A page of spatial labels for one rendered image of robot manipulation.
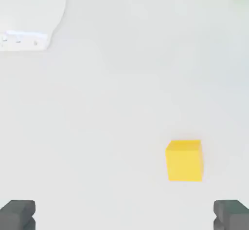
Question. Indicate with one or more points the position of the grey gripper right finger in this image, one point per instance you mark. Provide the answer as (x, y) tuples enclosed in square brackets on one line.
[(232, 214)]

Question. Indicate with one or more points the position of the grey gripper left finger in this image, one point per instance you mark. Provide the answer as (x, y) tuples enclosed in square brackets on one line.
[(15, 214)]

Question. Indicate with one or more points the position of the small yellow cube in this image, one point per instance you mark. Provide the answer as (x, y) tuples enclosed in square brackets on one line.
[(184, 161)]

